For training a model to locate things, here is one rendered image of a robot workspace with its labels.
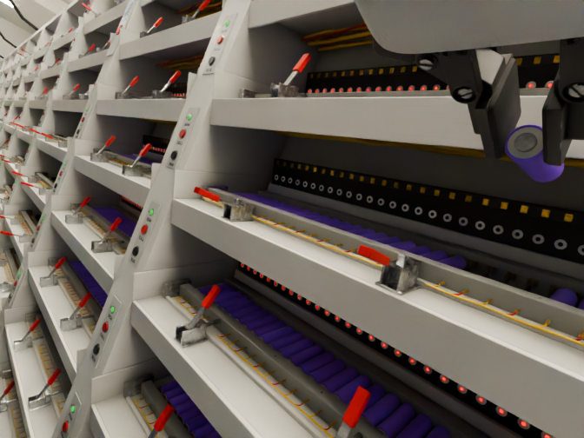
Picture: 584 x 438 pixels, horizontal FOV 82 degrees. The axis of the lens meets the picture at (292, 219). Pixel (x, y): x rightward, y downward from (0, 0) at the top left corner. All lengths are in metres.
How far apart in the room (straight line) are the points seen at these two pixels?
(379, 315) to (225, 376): 0.24
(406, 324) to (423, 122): 0.19
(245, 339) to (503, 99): 0.43
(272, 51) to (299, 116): 0.29
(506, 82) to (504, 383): 0.20
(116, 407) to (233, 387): 0.31
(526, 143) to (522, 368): 0.16
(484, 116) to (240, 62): 0.56
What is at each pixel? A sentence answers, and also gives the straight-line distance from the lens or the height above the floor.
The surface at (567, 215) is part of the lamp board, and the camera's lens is 0.47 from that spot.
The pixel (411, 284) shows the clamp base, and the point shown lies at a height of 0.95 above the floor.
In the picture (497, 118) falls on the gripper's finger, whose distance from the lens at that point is 0.18.
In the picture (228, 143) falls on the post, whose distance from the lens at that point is 0.68.
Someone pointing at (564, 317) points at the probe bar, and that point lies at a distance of 0.34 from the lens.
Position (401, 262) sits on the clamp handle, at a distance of 0.33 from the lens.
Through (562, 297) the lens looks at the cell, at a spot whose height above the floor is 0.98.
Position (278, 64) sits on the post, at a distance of 0.75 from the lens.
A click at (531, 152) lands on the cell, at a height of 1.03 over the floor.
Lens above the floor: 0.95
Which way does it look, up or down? 2 degrees up
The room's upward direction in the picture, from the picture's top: 21 degrees clockwise
